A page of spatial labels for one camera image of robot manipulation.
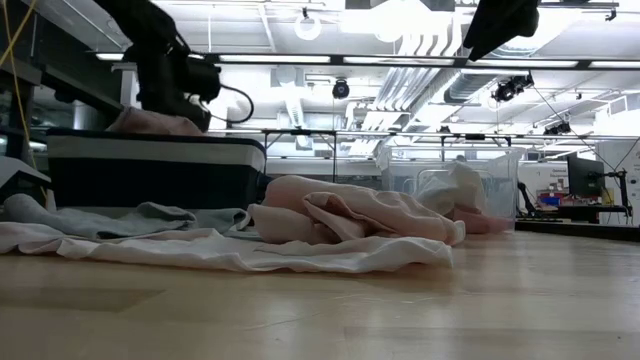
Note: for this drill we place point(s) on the background black robot arm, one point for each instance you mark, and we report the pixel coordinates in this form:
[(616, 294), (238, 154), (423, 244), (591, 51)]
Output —
[(525, 200)]

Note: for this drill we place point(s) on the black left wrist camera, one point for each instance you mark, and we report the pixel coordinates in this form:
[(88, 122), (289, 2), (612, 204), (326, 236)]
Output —
[(205, 80)]

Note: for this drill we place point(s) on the pink checked cloth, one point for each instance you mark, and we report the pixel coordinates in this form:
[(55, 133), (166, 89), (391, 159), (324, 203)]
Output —
[(150, 125)]

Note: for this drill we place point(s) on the black computer monitor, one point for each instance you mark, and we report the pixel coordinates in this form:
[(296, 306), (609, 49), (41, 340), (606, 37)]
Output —
[(585, 175)]

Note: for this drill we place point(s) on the grey-green cloth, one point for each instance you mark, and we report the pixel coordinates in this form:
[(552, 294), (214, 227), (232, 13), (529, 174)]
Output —
[(100, 222)]

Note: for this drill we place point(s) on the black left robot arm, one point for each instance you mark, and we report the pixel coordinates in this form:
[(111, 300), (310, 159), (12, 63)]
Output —
[(145, 20)]

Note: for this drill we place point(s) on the peach cloth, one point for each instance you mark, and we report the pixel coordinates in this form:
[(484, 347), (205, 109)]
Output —
[(360, 210)]

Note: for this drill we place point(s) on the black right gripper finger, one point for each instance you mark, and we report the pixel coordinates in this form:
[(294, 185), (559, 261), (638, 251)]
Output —
[(476, 40), (492, 44)]

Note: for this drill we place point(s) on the thin black frame bar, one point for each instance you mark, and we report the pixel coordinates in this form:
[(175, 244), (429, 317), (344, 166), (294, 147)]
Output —
[(475, 136)]

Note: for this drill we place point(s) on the black hanging dome camera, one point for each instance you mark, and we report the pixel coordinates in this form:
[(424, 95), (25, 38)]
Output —
[(341, 90)]

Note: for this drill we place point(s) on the black ceiling spotlight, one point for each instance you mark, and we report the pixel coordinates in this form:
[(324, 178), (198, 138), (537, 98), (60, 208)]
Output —
[(557, 129), (510, 89)]

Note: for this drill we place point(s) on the plain pink cloth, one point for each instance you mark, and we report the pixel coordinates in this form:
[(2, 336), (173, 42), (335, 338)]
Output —
[(485, 225)]

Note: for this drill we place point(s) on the black background desk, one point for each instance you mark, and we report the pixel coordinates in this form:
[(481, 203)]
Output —
[(575, 212)]

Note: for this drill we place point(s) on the navy white striped fabric basket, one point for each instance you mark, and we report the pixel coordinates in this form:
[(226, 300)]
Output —
[(150, 175)]

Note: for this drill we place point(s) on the clear plastic bin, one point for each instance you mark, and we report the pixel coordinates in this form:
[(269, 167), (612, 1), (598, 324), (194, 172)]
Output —
[(505, 185)]

